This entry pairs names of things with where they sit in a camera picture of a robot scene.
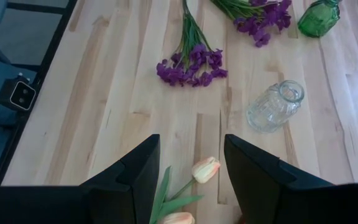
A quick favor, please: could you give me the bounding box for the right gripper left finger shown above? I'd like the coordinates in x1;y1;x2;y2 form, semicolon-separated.
81;134;161;224

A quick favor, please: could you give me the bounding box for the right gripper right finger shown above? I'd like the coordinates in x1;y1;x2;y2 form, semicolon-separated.
224;134;334;224

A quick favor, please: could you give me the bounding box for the cream tulip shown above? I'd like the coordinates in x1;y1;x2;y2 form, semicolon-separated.
158;211;196;224
149;156;222;224

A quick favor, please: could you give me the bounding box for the purple flower bunch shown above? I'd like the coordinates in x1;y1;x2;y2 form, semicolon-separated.
209;0;293;49
155;0;229;88

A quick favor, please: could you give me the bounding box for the clear ribbed glass vase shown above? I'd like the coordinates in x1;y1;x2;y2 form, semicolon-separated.
246;80;306;134

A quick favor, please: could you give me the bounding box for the green glass vase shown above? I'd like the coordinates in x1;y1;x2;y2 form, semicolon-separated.
296;0;343;39

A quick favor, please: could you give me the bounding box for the black table-level camera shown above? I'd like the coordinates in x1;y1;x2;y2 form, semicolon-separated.
0;73;37;112

